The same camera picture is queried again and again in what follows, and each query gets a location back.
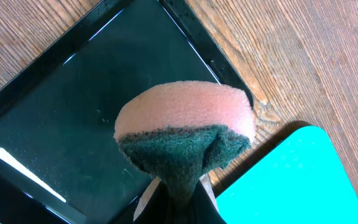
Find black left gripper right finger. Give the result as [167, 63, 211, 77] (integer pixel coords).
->
[191, 174, 226, 224]

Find teal tray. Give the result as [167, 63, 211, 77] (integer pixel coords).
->
[217, 126, 358, 224]

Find black tray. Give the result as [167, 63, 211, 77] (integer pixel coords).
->
[0, 0, 247, 223]

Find grey-green sponge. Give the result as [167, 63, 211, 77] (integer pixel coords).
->
[114, 81, 256, 206]

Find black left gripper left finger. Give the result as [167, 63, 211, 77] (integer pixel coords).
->
[134, 177, 178, 224]

